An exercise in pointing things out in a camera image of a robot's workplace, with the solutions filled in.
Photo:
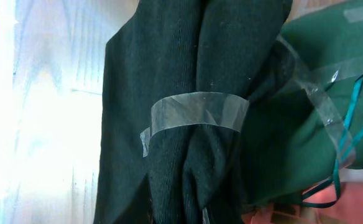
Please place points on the black taped cloth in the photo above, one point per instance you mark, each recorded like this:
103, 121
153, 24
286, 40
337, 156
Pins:
179, 78

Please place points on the dark green cloth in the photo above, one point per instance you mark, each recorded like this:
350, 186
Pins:
299, 140

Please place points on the pink printed t-shirt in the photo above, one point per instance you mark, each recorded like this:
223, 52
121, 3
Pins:
348, 209

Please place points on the clear plastic storage bin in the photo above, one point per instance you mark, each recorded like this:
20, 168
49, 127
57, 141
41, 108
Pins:
52, 56

